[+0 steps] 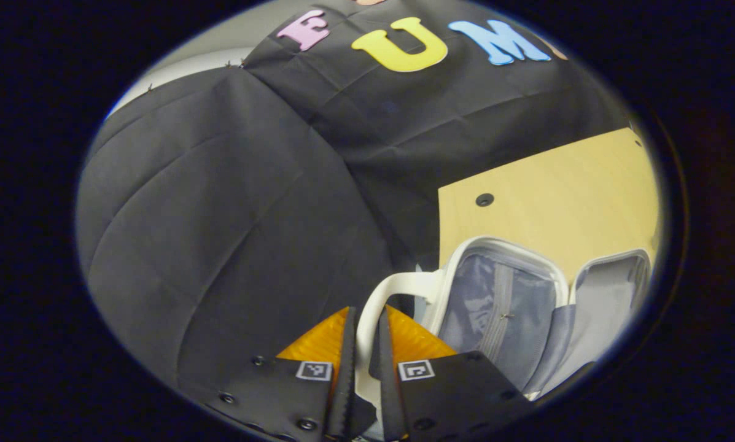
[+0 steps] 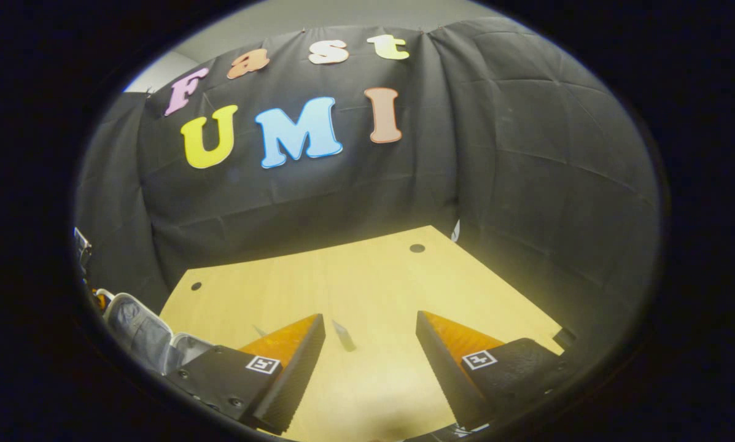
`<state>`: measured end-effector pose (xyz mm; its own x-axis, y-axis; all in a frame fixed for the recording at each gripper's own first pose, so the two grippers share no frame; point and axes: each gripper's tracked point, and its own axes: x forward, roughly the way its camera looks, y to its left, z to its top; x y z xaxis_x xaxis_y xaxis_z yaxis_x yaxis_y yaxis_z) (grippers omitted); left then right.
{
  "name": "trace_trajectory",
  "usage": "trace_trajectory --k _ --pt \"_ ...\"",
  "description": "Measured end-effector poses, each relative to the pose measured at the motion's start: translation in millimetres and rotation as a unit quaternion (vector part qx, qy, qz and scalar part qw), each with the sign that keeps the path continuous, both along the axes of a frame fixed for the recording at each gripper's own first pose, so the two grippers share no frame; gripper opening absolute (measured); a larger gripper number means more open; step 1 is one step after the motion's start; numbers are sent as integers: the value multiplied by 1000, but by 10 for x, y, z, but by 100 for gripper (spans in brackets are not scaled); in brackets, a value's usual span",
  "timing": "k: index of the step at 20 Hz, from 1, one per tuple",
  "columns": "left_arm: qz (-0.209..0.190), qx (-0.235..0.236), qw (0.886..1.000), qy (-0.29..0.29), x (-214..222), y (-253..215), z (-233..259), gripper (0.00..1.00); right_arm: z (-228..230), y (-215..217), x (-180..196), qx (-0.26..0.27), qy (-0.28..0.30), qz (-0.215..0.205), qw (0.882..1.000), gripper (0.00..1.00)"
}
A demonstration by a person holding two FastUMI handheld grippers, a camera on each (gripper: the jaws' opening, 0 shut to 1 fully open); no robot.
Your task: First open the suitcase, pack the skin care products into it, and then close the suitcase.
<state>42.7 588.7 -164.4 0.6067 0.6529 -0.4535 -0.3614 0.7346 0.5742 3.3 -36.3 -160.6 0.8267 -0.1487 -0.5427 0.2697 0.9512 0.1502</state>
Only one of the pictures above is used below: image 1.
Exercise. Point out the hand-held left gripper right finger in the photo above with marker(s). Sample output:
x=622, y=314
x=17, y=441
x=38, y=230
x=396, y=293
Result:
x=387, y=380

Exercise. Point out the black backdrop cloth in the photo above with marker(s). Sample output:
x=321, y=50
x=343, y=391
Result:
x=220, y=215

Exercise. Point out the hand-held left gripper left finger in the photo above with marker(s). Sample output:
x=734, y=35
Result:
x=342, y=380

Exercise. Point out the white suitcase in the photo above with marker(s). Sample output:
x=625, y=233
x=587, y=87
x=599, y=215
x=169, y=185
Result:
x=496, y=307

